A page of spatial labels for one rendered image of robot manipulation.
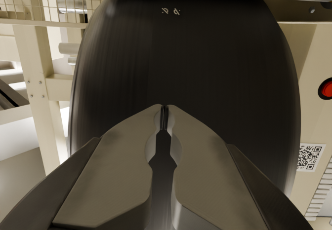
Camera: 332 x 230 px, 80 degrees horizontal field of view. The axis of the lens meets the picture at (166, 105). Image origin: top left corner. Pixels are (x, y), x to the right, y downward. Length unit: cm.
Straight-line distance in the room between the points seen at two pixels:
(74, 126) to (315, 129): 46
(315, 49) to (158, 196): 36
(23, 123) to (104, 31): 366
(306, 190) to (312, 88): 26
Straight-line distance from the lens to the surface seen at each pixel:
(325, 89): 48
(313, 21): 41
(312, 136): 53
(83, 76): 25
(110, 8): 29
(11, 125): 386
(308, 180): 60
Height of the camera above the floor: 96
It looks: 23 degrees up
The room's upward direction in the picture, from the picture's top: 177 degrees counter-clockwise
